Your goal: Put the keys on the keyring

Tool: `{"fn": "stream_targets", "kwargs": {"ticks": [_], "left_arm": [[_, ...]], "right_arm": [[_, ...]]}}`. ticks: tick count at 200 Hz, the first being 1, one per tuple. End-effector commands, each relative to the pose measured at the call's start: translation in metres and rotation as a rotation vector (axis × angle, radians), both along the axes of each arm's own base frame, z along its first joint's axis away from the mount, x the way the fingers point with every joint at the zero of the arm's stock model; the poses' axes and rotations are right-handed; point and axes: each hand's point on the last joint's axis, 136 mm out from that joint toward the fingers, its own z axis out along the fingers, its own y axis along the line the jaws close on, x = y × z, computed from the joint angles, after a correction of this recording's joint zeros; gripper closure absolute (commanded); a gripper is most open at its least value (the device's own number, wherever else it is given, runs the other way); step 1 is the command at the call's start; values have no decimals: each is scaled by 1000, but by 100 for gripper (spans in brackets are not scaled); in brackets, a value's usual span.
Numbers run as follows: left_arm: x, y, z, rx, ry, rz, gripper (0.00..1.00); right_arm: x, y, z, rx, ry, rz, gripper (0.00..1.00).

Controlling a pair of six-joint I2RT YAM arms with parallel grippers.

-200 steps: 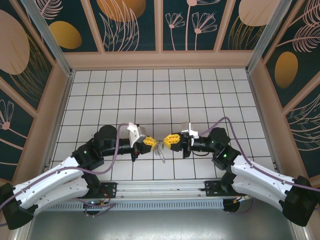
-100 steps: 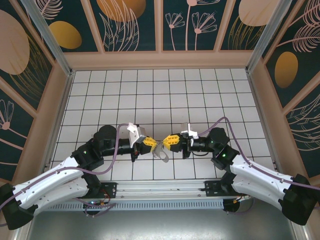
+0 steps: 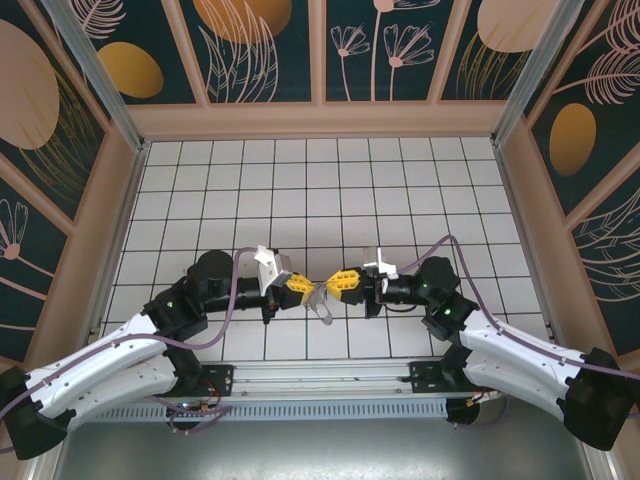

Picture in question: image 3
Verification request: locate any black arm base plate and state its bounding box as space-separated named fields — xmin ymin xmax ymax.
xmin=192 ymin=364 xmax=236 ymax=399
xmin=408 ymin=358 xmax=471 ymax=396

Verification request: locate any aluminium mounting rail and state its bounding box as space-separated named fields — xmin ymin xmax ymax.
xmin=189 ymin=360 xmax=451 ymax=401

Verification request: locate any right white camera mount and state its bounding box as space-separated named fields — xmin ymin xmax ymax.
xmin=363 ymin=248 xmax=400 ymax=281

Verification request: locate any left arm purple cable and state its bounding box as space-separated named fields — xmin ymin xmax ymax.
xmin=0 ymin=246 xmax=266 ymax=454

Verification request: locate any grey slotted cable duct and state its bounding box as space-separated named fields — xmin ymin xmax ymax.
xmin=89 ymin=397 xmax=449 ymax=422

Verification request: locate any aluminium corner post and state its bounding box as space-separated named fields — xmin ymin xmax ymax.
xmin=492 ymin=0 xmax=576 ymax=146
xmin=39 ymin=0 xmax=151 ymax=154

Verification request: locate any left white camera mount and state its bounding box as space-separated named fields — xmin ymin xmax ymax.
xmin=252 ymin=243 xmax=281 ymax=294

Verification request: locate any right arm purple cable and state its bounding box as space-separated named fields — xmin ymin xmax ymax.
xmin=397 ymin=234 xmax=640 ymax=430

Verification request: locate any grey metal shelf plate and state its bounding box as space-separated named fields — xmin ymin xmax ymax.
xmin=49 ymin=417 xmax=601 ymax=480

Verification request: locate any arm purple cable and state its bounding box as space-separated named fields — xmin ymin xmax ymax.
xmin=397 ymin=234 xmax=640 ymax=430
xmin=0 ymin=246 xmax=266 ymax=454

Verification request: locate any aluminium side rail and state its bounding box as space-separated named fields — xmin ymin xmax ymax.
xmin=79 ymin=142 xmax=151 ymax=364

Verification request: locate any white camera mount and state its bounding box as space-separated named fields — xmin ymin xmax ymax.
xmin=252 ymin=243 xmax=281 ymax=294
xmin=363 ymin=248 xmax=400 ymax=281

